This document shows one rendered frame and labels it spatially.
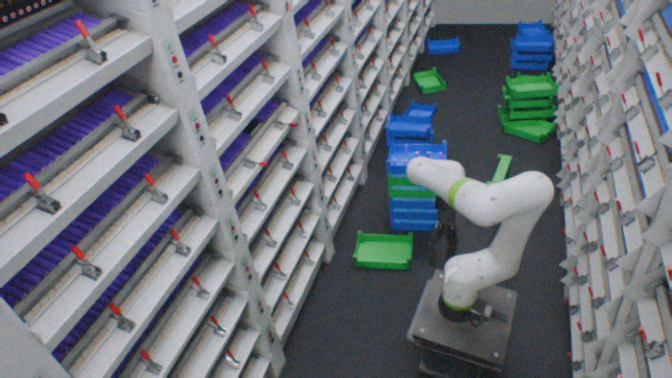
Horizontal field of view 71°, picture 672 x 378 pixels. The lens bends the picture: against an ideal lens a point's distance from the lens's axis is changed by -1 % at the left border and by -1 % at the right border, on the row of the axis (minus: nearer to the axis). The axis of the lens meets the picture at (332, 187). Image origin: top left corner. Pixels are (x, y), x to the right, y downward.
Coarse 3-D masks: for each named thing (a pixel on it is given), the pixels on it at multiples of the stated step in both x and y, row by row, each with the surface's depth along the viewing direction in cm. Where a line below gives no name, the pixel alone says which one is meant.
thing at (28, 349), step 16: (0, 304) 85; (0, 320) 85; (16, 320) 88; (0, 336) 86; (16, 336) 89; (32, 336) 92; (0, 352) 86; (16, 352) 89; (32, 352) 92; (48, 352) 96; (0, 368) 86; (16, 368) 89; (32, 368) 93; (48, 368) 96
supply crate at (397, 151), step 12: (396, 144) 260; (408, 144) 258; (420, 144) 257; (432, 144) 256; (444, 144) 252; (396, 156) 260; (408, 156) 258; (420, 156) 257; (432, 156) 256; (444, 156) 254; (396, 168) 246
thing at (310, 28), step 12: (312, 0) 232; (324, 0) 234; (336, 0) 238; (300, 12) 220; (312, 12) 222; (324, 12) 229; (336, 12) 232; (300, 24) 210; (312, 24) 217; (324, 24) 220; (300, 36) 207; (312, 36) 207; (300, 48) 193; (312, 48) 209
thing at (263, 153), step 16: (272, 96) 201; (288, 96) 198; (288, 112) 198; (256, 128) 186; (272, 128) 188; (288, 128) 194; (272, 144) 181; (256, 160) 173; (240, 176) 166; (240, 192) 162
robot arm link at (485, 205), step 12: (468, 180) 148; (456, 192) 147; (468, 192) 141; (480, 192) 138; (492, 192) 137; (504, 192) 138; (456, 204) 146; (468, 204) 139; (480, 204) 136; (492, 204) 136; (504, 204) 136; (468, 216) 141; (480, 216) 137; (492, 216) 136; (504, 216) 138
